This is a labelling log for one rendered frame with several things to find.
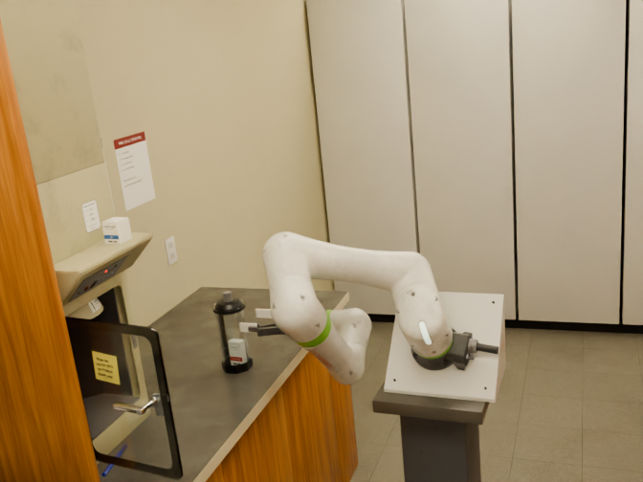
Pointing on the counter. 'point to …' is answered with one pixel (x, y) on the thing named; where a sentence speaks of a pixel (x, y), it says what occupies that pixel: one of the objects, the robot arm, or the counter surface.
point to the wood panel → (33, 326)
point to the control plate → (98, 277)
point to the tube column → (52, 85)
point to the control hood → (99, 252)
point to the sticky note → (105, 367)
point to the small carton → (117, 230)
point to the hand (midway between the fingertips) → (253, 319)
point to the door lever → (135, 406)
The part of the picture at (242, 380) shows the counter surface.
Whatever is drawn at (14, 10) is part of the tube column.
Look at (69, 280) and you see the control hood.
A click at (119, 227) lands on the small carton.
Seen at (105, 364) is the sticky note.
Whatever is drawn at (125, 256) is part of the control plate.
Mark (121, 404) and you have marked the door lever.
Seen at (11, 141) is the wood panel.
